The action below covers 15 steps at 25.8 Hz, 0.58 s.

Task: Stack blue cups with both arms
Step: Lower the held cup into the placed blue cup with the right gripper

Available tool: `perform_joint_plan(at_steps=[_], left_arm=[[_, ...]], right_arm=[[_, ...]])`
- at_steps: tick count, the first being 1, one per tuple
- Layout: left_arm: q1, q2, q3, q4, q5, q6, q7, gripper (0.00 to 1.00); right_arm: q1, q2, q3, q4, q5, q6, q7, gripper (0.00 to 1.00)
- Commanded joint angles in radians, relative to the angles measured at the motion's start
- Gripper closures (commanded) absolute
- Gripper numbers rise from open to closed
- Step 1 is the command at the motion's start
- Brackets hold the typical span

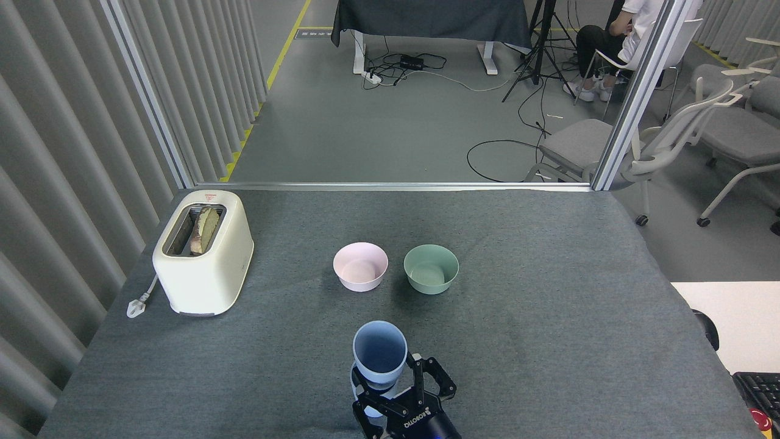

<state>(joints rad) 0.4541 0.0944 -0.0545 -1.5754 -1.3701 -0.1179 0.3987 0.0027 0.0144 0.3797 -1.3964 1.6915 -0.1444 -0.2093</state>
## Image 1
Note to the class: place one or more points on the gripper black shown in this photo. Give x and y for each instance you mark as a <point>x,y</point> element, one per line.
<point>420,424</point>

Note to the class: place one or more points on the blue plastic cup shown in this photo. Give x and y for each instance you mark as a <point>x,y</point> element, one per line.
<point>357,383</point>
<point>381,356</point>

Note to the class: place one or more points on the green bowl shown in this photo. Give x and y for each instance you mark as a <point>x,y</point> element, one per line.
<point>426,285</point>

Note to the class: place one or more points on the pink bowl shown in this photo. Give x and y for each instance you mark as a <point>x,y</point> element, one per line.
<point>359,281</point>

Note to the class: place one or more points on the grey felt table cover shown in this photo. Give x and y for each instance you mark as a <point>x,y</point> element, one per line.
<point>548,341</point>

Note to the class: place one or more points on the cream white toaster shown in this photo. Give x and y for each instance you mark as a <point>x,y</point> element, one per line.
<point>207,280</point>

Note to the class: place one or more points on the toasted bread slice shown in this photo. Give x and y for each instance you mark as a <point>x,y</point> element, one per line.
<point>207,228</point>

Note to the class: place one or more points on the white power strip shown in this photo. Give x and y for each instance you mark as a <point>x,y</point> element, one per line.
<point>372,77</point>

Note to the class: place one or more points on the black rounded object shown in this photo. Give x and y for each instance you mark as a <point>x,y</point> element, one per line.
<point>708,329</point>

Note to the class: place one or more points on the black power adapter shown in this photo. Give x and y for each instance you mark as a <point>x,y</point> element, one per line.
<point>412,61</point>

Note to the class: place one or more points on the white table leg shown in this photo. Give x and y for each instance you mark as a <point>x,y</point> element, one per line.
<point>487,60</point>
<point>359,55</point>

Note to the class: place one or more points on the white side table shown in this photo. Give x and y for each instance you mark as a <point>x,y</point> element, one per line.
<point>743,317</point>

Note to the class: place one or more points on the black tripod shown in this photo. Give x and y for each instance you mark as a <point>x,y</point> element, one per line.
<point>536,55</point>

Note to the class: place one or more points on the red round button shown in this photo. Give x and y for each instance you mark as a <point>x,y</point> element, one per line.
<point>760,422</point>

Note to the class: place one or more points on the black keyboard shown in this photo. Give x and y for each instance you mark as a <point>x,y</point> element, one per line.
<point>762,390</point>

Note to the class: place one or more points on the dark table cloth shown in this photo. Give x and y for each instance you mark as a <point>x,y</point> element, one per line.
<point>426,18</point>

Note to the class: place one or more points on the white plastic chair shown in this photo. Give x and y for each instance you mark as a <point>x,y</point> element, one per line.
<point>615,62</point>

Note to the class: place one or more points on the person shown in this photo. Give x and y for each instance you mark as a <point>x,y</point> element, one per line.
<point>600,46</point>

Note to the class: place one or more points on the silver aluminium rail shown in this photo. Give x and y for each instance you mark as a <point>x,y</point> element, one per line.
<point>390,186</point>

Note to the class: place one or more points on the grey office chair white frame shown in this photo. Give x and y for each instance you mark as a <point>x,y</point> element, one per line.
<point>576,143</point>
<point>740,137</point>
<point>710,74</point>

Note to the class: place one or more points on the silver aluminium post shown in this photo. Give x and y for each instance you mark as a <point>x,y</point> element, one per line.
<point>640,91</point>
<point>149,97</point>

